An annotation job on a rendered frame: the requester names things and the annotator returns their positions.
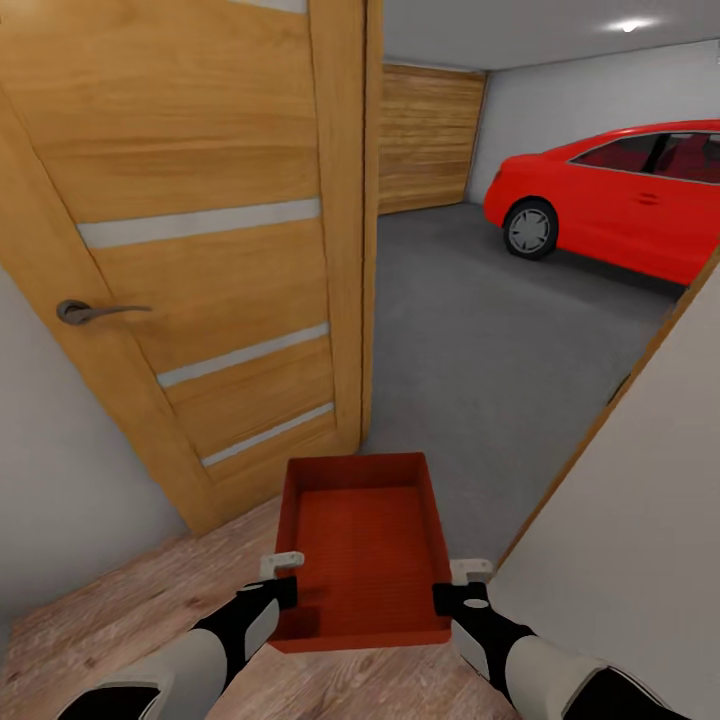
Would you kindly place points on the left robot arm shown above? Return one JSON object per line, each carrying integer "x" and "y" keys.
{"x": 184, "y": 679}

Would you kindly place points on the car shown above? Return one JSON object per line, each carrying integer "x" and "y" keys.
{"x": 644, "y": 198}

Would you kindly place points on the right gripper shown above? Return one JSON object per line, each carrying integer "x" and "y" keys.
{"x": 446, "y": 593}

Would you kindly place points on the storage box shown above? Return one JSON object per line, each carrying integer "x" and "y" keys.
{"x": 370, "y": 531}

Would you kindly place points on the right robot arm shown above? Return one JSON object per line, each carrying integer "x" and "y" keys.
{"x": 540, "y": 679}

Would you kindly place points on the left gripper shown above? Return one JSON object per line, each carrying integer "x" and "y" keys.
{"x": 287, "y": 593}

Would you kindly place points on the garage door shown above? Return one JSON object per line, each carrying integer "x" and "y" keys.
{"x": 428, "y": 127}

